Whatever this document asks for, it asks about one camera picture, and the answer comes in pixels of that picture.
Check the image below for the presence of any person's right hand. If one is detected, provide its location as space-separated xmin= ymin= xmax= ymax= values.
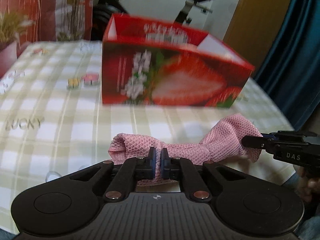
xmin=294 ymin=165 xmax=319 ymax=202

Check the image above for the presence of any red strawberry cardboard box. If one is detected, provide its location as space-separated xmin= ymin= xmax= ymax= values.
xmin=101 ymin=14 xmax=254 ymax=108

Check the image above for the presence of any red printed backdrop cloth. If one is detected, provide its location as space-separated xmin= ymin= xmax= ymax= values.
xmin=1 ymin=0 xmax=93 ymax=75

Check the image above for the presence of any pink waffle cloth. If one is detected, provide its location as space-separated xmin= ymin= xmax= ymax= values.
xmin=108 ymin=114 xmax=262 ymax=186

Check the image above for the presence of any wooden door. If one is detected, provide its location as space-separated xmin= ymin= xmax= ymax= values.
xmin=222 ymin=0 xmax=297 ymax=48

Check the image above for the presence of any black exercise bike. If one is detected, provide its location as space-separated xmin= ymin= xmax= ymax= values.
xmin=91 ymin=0 xmax=213 ymax=41

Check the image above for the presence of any teal curtain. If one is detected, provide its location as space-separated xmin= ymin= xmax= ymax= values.
xmin=254 ymin=0 xmax=319 ymax=130

